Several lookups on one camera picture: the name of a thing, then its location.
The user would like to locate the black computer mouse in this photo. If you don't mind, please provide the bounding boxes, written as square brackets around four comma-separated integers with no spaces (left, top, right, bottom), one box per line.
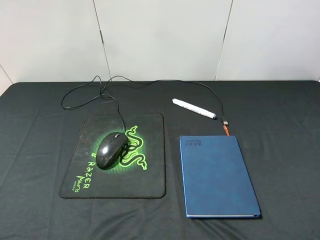
[95,132,128,170]

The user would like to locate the blue notebook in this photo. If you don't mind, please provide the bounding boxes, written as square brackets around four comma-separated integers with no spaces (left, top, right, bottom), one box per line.
[179,135,261,219]

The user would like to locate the black green Razer mouse pad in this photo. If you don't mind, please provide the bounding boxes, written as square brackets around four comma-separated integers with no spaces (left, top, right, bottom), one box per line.
[59,113,166,199]

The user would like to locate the black mouse cable with USB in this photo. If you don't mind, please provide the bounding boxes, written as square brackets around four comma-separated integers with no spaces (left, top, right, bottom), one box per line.
[61,74,230,134]

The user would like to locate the orange notebook bookmark ribbon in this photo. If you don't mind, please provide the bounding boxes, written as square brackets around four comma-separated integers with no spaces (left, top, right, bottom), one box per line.
[223,125,230,136]

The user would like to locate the white marker pen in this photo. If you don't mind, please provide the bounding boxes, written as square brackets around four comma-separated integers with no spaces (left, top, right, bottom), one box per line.
[172,98,217,119]

